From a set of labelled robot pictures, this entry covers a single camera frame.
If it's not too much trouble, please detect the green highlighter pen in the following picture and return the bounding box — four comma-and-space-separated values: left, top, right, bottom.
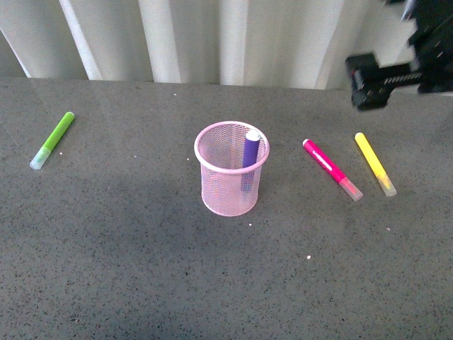
30, 112, 75, 170

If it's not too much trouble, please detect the yellow highlighter pen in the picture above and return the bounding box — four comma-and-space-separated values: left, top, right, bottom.
355, 132, 397, 197

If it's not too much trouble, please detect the white pleated curtain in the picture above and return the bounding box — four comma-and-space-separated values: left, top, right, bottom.
1, 1, 415, 89

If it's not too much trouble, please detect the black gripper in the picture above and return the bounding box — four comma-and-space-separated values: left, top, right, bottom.
345, 1, 452, 111

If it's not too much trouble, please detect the pink mesh pen cup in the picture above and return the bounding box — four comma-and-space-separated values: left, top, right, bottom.
194, 121, 270, 217

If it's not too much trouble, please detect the purple highlighter pen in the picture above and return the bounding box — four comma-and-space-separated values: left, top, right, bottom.
240, 129, 262, 194

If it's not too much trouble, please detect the pink highlighter pen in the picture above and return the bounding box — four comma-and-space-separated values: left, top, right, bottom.
303, 139, 363, 201

